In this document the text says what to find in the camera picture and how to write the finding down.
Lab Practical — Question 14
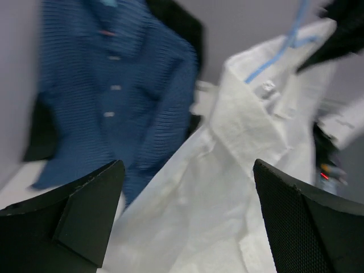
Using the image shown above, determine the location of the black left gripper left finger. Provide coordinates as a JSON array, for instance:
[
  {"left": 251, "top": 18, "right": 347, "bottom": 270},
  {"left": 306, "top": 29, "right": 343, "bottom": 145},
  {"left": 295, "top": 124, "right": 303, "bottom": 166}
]
[{"left": 1, "top": 161, "right": 125, "bottom": 273}]

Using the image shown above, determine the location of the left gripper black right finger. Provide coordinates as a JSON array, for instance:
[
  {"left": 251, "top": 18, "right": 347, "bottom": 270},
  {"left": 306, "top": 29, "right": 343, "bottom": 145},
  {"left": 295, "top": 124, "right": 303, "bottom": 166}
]
[{"left": 253, "top": 159, "right": 364, "bottom": 273}]

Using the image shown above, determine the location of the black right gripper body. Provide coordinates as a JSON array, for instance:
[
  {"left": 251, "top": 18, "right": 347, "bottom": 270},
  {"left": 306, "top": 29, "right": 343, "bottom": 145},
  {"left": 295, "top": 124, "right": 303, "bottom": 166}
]
[{"left": 296, "top": 0, "right": 363, "bottom": 73}]

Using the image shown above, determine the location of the light blue hanger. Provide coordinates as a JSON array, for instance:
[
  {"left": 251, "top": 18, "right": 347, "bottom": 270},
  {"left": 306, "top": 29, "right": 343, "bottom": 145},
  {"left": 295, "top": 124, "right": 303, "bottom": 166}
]
[{"left": 245, "top": 0, "right": 319, "bottom": 84}]

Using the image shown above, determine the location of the white shirt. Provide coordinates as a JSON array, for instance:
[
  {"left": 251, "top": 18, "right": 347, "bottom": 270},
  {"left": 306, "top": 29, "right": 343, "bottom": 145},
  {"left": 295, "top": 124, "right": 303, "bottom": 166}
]
[{"left": 102, "top": 19, "right": 336, "bottom": 272}]

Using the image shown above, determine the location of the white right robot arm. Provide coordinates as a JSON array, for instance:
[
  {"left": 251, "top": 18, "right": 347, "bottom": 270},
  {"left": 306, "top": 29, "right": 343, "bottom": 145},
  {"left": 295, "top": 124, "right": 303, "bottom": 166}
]
[{"left": 297, "top": 1, "right": 363, "bottom": 150}]

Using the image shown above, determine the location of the black striped shirt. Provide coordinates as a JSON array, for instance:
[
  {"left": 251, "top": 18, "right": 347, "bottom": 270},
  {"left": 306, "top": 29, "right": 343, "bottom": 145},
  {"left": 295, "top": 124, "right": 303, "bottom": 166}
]
[{"left": 23, "top": 0, "right": 204, "bottom": 162}]

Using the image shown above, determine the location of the blue plaid shirt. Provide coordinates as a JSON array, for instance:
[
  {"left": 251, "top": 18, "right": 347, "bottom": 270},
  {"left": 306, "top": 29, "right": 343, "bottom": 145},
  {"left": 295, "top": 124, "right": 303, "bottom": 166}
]
[{"left": 32, "top": 1, "right": 198, "bottom": 204}]

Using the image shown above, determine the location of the pink hanger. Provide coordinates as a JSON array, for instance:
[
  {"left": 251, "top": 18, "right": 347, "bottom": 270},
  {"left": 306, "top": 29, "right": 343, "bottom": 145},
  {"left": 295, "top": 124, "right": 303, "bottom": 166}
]
[{"left": 99, "top": 30, "right": 115, "bottom": 37}]

